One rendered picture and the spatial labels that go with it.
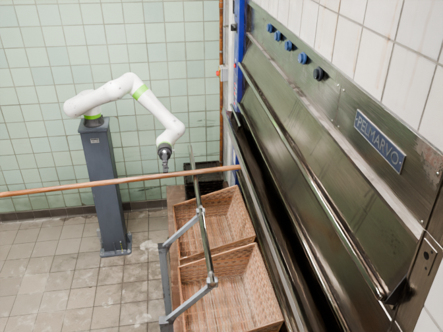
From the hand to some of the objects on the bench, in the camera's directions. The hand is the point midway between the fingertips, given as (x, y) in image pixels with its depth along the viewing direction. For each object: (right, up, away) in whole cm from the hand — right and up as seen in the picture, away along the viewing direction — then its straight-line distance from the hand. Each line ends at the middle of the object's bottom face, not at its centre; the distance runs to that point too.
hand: (165, 169), depth 238 cm
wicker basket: (+26, -51, +36) cm, 68 cm away
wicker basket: (+35, -82, -15) cm, 90 cm away
